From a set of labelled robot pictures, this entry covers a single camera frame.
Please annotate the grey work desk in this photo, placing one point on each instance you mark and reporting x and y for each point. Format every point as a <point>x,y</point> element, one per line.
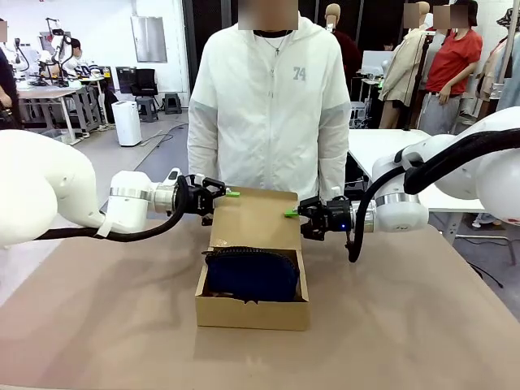
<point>48,93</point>

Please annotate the mannequin in beige coat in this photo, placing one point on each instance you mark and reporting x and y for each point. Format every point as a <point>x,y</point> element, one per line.
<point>406,69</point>

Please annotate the black office chair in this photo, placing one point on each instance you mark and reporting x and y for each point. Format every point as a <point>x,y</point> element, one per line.
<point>144,83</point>

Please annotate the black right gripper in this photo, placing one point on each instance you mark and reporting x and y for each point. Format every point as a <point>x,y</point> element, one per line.
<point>339,215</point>

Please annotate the person in white jacket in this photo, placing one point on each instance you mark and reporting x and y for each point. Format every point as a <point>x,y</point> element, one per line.
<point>268,113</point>

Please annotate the person in dark clothes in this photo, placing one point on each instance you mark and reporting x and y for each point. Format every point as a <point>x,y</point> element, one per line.
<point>8,81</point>

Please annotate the white air purifier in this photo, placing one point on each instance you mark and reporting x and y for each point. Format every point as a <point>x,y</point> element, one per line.
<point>126,124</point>

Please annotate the grey open computer case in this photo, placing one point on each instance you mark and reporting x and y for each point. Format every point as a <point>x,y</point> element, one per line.
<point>358,115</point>

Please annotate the navy blue pencil case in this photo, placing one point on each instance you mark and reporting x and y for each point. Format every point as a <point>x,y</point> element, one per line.
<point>252,276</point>

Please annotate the silver wall panel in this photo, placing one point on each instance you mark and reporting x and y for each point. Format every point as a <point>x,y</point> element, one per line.
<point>149,38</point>

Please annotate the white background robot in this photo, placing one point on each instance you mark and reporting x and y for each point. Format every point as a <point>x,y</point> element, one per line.
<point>57,44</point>

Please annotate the white table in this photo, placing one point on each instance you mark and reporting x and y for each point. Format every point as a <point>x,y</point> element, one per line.
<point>365,150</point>

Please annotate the white monitor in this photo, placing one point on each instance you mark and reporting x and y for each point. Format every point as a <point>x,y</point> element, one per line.
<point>375,63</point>

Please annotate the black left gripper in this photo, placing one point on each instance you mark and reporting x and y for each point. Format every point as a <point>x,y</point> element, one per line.
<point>197,197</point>

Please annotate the grey plastic stool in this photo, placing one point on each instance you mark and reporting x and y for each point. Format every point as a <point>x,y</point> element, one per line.
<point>147,109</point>
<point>172,103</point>

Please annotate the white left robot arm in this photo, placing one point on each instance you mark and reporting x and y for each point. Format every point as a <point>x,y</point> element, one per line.
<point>61,191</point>

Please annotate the brown cardboard box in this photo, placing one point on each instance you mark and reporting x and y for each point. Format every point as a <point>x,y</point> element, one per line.
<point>252,317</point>

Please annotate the seated person in white shirt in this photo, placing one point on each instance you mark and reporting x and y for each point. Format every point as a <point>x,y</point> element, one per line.
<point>79,61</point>

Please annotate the mannequin in dark red garment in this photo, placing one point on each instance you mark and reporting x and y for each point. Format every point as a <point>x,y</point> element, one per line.
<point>345,53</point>

